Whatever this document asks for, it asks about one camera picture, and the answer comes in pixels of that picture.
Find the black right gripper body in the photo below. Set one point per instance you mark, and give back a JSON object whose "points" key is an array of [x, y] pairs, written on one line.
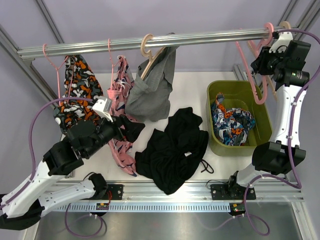
{"points": [[266, 62]]}

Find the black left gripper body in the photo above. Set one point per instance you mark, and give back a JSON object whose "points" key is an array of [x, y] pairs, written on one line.
{"points": [[126, 132]]}

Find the pink plastic hanger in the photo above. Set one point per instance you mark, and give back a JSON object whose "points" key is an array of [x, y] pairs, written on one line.
{"points": [[252, 80]]}

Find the blue orange skull shorts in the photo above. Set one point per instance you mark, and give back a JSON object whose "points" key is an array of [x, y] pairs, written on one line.
{"points": [[231, 126]]}

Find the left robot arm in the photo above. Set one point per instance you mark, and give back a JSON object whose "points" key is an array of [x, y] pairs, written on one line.
{"points": [[24, 207]]}

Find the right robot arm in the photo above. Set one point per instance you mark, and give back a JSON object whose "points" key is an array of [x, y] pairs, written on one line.
{"points": [[284, 62]]}

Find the pink patterned shorts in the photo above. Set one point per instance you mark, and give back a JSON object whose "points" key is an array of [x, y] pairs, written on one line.
{"points": [[119, 92]]}

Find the grey shorts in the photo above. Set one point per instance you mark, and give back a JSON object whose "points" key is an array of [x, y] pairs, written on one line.
{"points": [[149, 98]]}

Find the orange black camouflage shorts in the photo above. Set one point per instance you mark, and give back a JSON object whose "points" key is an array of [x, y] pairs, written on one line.
{"points": [[79, 82]]}

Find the beige wooden hanger with grey shorts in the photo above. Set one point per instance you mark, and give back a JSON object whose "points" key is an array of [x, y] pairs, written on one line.
{"points": [[148, 54]]}

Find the thin pink hanger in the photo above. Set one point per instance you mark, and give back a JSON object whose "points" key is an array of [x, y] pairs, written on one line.
{"points": [[112, 66], [57, 68]]}

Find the thin pink left hanger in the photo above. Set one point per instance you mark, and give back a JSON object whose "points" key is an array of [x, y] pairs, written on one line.
{"points": [[57, 68]]}

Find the olive green plastic basket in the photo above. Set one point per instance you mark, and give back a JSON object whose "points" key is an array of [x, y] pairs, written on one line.
{"points": [[238, 94]]}

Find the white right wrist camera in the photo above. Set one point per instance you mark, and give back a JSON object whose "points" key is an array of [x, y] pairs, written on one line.
{"points": [[282, 40]]}

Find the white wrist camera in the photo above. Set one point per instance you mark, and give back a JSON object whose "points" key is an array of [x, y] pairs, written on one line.
{"points": [[102, 108], [282, 40]]}

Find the aluminium hanging rail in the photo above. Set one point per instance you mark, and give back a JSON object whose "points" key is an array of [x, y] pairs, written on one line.
{"points": [[123, 44]]}

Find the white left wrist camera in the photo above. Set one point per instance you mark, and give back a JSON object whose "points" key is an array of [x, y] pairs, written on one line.
{"points": [[102, 108]]}

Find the slotted cable duct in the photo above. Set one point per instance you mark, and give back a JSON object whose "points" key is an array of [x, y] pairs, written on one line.
{"points": [[147, 207]]}

